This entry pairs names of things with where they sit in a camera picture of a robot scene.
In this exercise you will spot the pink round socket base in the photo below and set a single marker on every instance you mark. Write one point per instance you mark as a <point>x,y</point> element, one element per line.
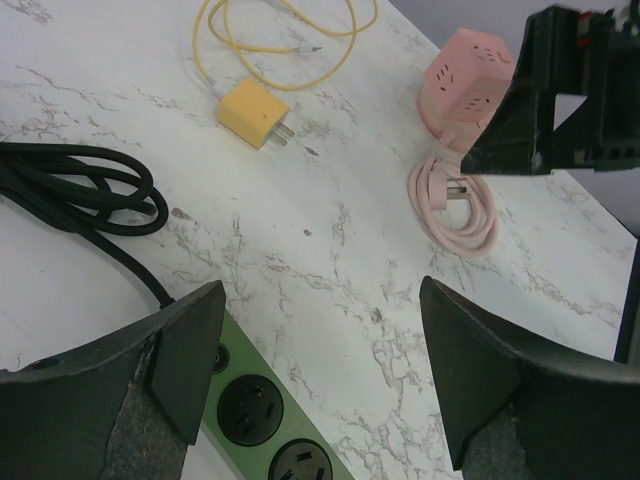
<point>461,135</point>

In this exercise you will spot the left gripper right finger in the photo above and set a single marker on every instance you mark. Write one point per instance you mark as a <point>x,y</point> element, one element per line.
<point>516,405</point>

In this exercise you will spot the beige small plug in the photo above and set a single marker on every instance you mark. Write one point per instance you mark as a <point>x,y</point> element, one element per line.
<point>254,114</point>

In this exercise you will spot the pink cube socket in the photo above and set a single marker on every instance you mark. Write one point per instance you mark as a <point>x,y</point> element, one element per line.
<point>470,75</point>

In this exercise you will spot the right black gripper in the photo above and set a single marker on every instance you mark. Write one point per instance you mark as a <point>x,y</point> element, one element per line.
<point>602,134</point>

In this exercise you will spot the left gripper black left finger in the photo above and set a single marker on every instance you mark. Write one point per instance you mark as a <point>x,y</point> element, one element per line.
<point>125,406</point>

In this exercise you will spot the green power strip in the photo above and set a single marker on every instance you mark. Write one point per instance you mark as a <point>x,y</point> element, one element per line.
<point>252,427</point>

